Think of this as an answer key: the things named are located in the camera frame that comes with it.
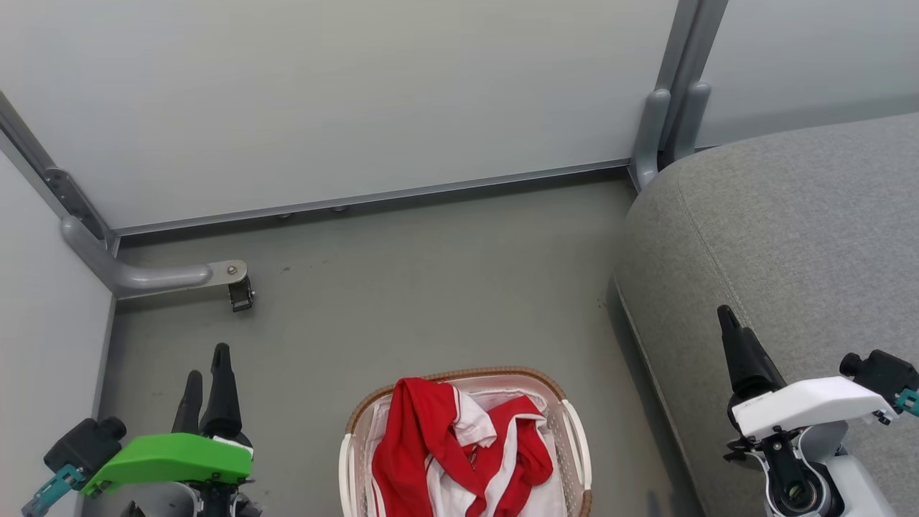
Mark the grey partition bottom rail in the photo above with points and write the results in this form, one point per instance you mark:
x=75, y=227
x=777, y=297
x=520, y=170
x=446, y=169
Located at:
x=373, y=197

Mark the teal right camera connector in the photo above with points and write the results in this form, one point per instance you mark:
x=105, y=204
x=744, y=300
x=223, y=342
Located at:
x=909, y=402

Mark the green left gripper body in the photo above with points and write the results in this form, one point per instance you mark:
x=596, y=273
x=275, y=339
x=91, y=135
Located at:
x=172, y=456

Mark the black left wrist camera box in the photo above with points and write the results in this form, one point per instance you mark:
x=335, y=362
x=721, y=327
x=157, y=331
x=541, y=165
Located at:
x=82, y=445

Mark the small black caster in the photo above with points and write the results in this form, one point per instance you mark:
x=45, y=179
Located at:
x=241, y=294

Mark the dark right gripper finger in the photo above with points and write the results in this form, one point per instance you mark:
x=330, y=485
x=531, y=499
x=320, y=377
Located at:
x=736, y=352
x=767, y=373

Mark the teal left camera connector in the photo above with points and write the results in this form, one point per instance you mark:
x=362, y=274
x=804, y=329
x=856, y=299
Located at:
x=50, y=492

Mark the teal camera connector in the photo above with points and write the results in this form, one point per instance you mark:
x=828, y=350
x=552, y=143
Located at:
x=909, y=402
x=50, y=492

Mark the grey partition post double foot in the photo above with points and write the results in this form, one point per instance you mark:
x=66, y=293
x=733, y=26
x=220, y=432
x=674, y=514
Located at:
x=671, y=108

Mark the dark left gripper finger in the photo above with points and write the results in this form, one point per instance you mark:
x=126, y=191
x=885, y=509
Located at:
x=189, y=406
x=221, y=402

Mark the white laundry basket brown rim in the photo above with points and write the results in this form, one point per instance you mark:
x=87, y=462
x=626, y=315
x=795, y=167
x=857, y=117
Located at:
x=571, y=445

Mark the grey fabric sofa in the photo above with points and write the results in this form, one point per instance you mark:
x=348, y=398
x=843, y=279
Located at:
x=790, y=237

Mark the red and white jersey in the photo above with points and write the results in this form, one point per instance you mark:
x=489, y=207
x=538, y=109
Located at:
x=420, y=452

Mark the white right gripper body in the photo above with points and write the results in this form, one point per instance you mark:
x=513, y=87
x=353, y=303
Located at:
x=811, y=402

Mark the grey partition post curved foot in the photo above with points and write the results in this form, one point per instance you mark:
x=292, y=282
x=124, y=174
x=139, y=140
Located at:
x=143, y=276

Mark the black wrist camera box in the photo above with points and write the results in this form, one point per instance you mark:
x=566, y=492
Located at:
x=82, y=445
x=883, y=372

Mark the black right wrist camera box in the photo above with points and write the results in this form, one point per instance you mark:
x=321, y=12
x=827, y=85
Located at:
x=883, y=372

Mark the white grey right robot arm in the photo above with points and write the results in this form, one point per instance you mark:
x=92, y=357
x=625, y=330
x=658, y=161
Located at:
x=811, y=474

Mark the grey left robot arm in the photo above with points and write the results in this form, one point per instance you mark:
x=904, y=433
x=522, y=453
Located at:
x=165, y=501

